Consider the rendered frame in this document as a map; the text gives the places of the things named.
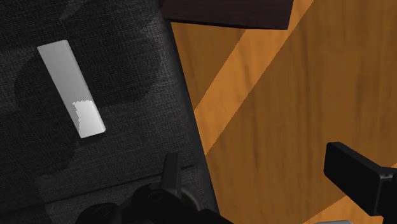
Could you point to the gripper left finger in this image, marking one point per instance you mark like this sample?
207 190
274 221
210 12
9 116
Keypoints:
172 173

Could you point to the white flat remote control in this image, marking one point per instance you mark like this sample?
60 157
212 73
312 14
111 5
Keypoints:
69 86

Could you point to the dark grey fabric sofa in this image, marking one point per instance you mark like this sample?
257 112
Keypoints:
130 62

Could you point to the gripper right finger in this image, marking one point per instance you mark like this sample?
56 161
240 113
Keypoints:
353 173

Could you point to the dark brown robot stand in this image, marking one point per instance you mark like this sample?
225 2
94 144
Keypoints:
229 12

